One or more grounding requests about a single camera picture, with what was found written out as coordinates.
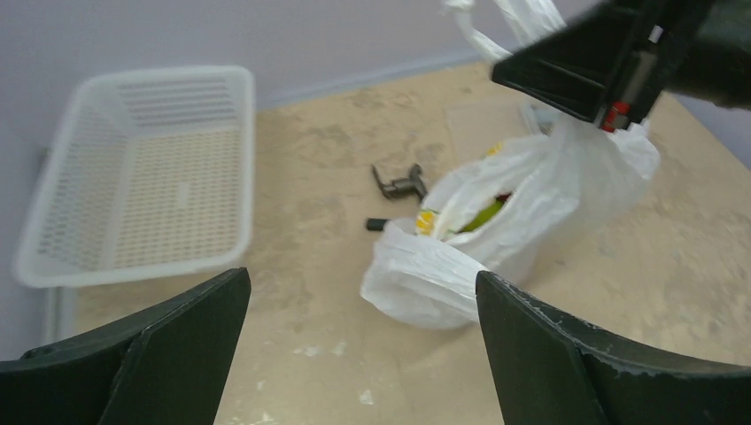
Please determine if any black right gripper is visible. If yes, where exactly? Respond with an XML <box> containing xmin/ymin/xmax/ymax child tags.
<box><xmin>491</xmin><ymin>1</ymin><xmax>750</xmax><ymax>132</ymax></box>

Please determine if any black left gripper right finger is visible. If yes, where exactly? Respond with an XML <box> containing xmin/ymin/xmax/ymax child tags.
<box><xmin>476</xmin><ymin>271</ymin><xmax>750</xmax><ymax>424</ymax></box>

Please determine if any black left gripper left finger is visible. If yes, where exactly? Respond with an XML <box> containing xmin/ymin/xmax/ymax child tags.
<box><xmin>1</xmin><ymin>268</ymin><xmax>252</xmax><ymax>424</ymax></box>

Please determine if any white plastic shopping bag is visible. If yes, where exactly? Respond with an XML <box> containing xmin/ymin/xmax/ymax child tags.
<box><xmin>360</xmin><ymin>0</ymin><xmax>662</xmax><ymax>331</ymax></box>

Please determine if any green fake fruit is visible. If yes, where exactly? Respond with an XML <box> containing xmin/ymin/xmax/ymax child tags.
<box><xmin>459</xmin><ymin>197</ymin><xmax>505</xmax><ymax>233</ymax></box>

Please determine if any white plastic perforated basket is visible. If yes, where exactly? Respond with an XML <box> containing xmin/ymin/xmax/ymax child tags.
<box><xmin>13</xmin><ymin>66</ymin><xmax>256</xmax><ymax>289</ymax></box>

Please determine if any grey metal clamp lever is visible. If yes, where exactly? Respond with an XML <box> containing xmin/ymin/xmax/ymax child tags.
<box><xmin>371</xmin><ymin>164</ymin><xmax>428</xmax><ymax>202</ymax></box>

